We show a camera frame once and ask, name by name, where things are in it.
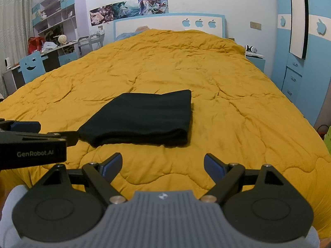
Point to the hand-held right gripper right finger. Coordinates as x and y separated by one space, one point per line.
213 165

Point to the desk with blue drawers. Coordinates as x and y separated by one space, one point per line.
66 54

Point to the blue and white bookshelf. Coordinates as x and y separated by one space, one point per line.
55 13

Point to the headphones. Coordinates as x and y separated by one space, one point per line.
250 48

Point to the black pants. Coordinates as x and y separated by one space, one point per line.
144 116

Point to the yellow quilted blanket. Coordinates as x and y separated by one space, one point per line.
206 95

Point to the red bag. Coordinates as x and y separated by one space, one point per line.
35 45

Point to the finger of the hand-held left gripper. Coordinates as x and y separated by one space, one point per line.
25 126
51 136

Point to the blue wardrobe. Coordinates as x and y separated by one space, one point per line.
315 69

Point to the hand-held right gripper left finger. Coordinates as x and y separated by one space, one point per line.
113 164

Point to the blue nightstand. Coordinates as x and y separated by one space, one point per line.
256 62

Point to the white plastic bag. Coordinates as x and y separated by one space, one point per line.
49 46

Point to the white and blue headboard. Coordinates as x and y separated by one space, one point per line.
165 22

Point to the blue pillow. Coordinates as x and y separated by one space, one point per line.
128 34

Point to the wall power outlet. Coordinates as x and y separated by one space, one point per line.
255 25

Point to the blue chair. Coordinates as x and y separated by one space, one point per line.
32 67

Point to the wall poster strip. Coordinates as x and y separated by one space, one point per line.
129 9

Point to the person's light grey clothing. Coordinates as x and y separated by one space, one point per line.
13 211

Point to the white curtain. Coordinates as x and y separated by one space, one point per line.
13 25

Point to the small white camera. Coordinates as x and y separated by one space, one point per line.
7 63

